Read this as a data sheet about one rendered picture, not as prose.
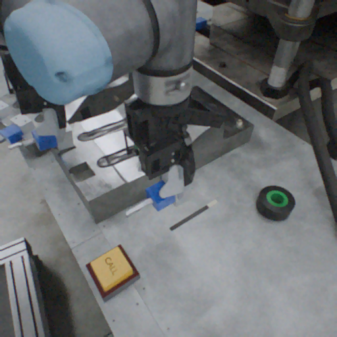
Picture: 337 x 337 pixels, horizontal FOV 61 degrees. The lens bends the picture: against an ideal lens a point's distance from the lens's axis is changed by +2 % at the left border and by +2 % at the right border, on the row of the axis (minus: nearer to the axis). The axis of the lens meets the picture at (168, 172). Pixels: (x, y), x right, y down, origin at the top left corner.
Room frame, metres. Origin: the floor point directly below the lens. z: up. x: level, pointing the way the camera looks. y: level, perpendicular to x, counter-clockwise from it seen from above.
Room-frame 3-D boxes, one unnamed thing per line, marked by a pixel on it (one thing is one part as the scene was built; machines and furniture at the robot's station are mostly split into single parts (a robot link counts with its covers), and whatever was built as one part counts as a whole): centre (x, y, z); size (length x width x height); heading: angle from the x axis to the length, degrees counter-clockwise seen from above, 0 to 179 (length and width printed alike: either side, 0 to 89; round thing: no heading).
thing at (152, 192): (0.32, 0.02, 0.93); 0.13 x 0.05 x 0.05; 125
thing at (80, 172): (0.42, 0.19, 0.87); 0.05 x 0.05 x 0.04; 35
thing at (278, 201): (0.39, -0.25, 0.82); 0.08 x 0.08 x 0.04
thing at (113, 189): (0.59, 0.04, 0.87); 0.50 x 0.26 x 0.14; 125
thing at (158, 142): (0.33, 0.01, 1.09); 0.09 x 0.08 x 0.12; 125
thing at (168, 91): (0.33, 0.01, 1.17); 0.08 x 0.08 x 0.05
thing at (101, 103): (0.84, 0.31, 0.86); 0.50 x 0.26 x 0.11; 142
